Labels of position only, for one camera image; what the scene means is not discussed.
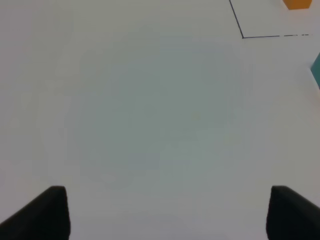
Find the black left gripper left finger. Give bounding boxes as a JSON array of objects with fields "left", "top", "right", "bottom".
[{"left": 0, "top": 185, "right": 71, "bottom": 240}]

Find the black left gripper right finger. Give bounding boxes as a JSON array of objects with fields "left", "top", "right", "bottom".
[{"left": 265, "top": 185, "right": 320, "bottom": 240}]

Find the teal cube block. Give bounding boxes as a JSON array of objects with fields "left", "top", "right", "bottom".
[{"left": 310, "top": 53, "right": 320, "bottom": 88}]

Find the template orange cube block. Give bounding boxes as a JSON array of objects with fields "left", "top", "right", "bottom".
[{"left": 283, "top": 0, "right": 312, "bottom": 10}]

